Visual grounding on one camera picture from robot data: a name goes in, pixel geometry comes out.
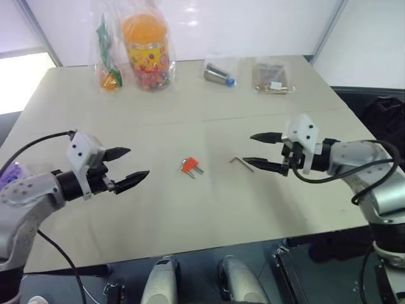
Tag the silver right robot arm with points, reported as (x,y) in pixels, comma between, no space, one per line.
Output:
(357,155)

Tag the small red plug connector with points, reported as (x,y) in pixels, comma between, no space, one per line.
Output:
(200,170)

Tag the clear bag of brass parts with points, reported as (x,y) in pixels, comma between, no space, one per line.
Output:
(272,76)

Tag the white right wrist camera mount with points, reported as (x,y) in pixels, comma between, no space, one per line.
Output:
(303,130)

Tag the clear bag around candy jar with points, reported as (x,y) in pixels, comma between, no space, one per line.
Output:
(148,47)

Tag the orange lidded candy jar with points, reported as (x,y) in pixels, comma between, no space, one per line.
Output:
(147,54)

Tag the red plastic connector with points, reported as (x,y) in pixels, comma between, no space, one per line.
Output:
(191,163)

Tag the black metal clamp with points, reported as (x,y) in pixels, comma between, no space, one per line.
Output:
(114,294)

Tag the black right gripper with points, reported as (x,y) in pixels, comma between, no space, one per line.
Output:
(292,156)

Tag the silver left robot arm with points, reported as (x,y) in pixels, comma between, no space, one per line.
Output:
(30,196)

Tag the black crate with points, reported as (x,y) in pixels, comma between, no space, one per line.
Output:
(384,115)

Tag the black metal frame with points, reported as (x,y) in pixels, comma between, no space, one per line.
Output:
(286,275)

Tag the green and orange toy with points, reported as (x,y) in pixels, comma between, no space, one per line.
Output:
(109,80)

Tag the clear bag around toy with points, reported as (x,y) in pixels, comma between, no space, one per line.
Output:
(107,47)

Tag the white partition post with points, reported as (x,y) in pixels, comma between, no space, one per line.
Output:
(39,31)
(329,28)

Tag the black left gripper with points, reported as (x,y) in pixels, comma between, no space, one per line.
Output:
(96,183)

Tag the purple cloth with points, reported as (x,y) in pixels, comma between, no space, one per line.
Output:
(14,172)

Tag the grey rounded robot leg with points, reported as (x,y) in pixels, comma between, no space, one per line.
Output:
(239,282)
(161,282)

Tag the metal hex key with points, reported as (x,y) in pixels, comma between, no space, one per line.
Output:
(242,163)

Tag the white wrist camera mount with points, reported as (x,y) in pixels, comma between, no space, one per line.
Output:
(80,149)
(303,130)

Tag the silver metal cylinder blue cap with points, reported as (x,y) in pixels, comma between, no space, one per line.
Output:
(216,75)

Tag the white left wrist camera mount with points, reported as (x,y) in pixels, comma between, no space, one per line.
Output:
(80,149)

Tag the bagged metal cylinder blue cap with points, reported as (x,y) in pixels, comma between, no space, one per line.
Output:
(221,68)

